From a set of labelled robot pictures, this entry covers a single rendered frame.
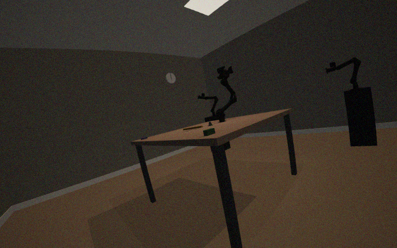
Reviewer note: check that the small green block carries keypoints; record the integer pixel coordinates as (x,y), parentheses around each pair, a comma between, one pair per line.
(209,132)

